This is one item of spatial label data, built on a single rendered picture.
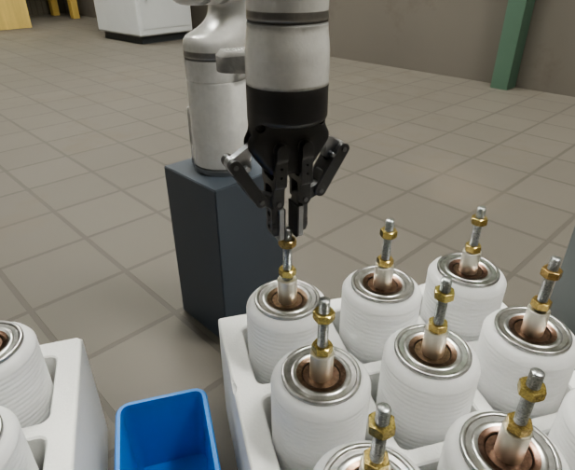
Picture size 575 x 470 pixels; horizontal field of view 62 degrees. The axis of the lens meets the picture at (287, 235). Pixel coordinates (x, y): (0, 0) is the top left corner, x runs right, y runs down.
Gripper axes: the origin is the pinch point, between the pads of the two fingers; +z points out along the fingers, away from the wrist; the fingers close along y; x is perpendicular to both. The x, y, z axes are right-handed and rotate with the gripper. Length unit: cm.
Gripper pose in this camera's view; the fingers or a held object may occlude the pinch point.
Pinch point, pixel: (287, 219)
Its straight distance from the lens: 50.1
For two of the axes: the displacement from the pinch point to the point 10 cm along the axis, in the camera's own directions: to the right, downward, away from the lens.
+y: 9.0, -2.1, 3.7
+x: -4.3, -4.5, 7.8
